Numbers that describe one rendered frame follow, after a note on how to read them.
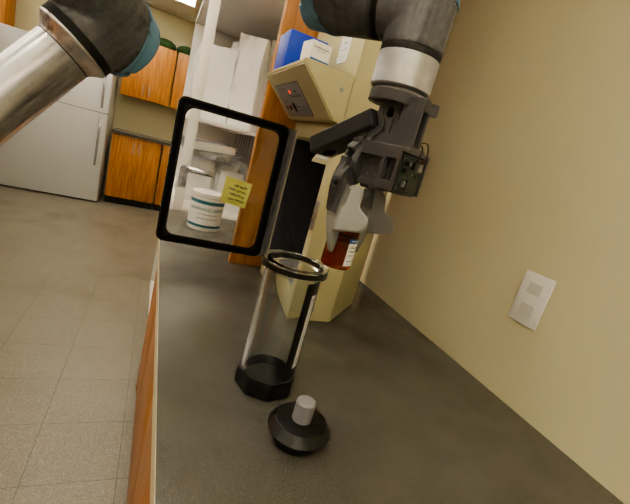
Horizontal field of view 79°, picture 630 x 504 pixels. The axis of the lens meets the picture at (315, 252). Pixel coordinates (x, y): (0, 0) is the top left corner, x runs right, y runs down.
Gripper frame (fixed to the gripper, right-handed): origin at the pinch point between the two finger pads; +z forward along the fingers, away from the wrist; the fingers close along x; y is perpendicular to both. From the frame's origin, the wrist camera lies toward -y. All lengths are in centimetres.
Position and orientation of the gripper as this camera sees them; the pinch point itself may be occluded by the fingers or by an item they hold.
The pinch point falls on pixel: (341, 240)
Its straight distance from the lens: 54.1
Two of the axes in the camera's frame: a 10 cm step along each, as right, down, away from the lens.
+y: 7.0, 3.5, -6.2
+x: 6.6, 0.0, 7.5
